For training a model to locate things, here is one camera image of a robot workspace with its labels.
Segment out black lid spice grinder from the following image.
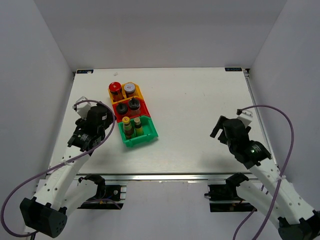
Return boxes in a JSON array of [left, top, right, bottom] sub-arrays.
[[116, 102, 129, 118]]

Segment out green label sauce bottle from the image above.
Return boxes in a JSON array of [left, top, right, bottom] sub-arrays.
[[122, 116, 135, 140]]

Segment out red lid chili sauce jar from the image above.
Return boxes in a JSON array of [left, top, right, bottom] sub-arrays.
[[108, 81, 124, 102]]

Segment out black lid white spice jar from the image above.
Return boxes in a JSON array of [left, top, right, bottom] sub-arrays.
[[128, 97, 141, 116]]

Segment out yellow label small bottle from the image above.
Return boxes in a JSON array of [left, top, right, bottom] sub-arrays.
[[134, 117, 144, 137]]

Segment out white lid sauce jar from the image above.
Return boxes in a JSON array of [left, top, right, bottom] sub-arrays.
[[123, 82, 137, 98]]

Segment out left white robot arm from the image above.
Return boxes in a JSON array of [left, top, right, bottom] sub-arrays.
[[19, 102, 116, 238]]

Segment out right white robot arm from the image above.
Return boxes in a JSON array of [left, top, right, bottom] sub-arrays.
[[208, 116, 320, 240]]

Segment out red plastic bin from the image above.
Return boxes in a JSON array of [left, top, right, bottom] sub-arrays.
[[112, 97, 150, 123]]

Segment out yellow plastic bin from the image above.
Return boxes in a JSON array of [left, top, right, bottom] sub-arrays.
[[108, 82, 144, 104]]

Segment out left blue table sticker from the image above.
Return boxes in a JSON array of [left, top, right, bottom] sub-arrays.
[[76, 69, 94, 75]]

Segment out blue table sticker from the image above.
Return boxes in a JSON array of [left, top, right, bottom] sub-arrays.
[[224, 67, 243, 72], [76, 69, 94, 75]]

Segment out green plastic bin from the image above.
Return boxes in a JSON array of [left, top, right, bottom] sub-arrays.
[[118, 115, 159, 147]]

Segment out right blue table sticker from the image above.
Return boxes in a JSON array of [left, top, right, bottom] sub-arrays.
[[224, 67, 243, 72]]

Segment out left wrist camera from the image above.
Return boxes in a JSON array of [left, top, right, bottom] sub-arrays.
[[72, 102, 92, 119]]

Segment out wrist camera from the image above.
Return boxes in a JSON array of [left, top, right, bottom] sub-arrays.
[[236, 109, 253, 128], [72, 102, 92, 119]]

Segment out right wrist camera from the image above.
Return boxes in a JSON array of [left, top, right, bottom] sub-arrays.
[[236, 109, 253, 128]]

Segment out aluminium table frame rail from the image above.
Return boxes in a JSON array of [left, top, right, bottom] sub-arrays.
[[77, 172, 262, 182]]

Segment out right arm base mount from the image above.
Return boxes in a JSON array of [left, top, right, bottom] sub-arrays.
[[204, 172, 255, 213]]

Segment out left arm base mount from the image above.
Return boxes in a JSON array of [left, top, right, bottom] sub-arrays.
[[77, 174, 127, 210]]

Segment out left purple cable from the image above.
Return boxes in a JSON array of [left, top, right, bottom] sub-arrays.
[[0, 99, 117, 238]]

